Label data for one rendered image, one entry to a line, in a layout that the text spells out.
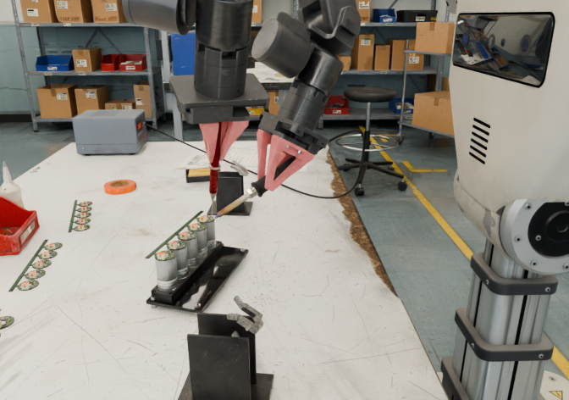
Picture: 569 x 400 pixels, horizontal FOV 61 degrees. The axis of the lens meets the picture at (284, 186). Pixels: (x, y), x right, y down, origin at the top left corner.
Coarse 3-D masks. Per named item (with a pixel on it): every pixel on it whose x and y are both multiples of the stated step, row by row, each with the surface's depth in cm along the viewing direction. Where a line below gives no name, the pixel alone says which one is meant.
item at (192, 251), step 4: (196, 236) 62; (180, 240) 61; (192, 240) 61; (196, 240) 62; (188, 244) 61; (192, 244) 61; (196, 244) 62; (188, 248) 61; (192, 248) 61; (196, 248) 62; (188, 252) 61; (192, 252) 62; (196, 252) 62; (188, 256) 62; (192, 256) 62; (196, 256) 62; (188, 260) 62; (192, 260) 62; (196, 260) 63; (192, 264) 62; (196, 264) 63; (192, 268) 62
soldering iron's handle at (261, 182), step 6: (294, 156) 70; (288, 162) 70; (276, 168) 69; (282, 168) 69; (276, 174) 69; (258, 180) 69; (264, 180) 68; (258, 186) 68; (264, 186) 68; (258, 192) 68; (264, 192) 69
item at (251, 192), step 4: (252, 188) 68; (248, 192) 68; (252, 192) 68; (256, 192) 68; (244, 196) 68; (248, 196) 68; (252, 196) 68; (236, 200) 68; (240, 200) 68; (244, 200) 68; (232, 204) 67; (236, 204) 67; (224, 208) 67; (228, 208) 67; (232, 208) 67; (220, 212) 67; (224, 212) 67; (220, 216) 67
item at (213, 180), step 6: (216, 144) 58; (216, 150) 59; (216, 156) 59; (216, 162) 60; (210, 168) 60; (216, 168) 60; (210, 174) 61; (216, 174) 61; (210, 180) 62; (216, 180) 62; (210, 186) 62; (216, 186) 62; (210, 192) 63; (216, 192) 63
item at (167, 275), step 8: (160, 264) 56; (168, 264) 56; (176, 264) 57; (160, 272) 56; (168, 272) 56; (176, 272) 57; (160, 280) 57; (168, 280) 57; (176, 280) 58; (160, 288) 57; (168, 288) 57
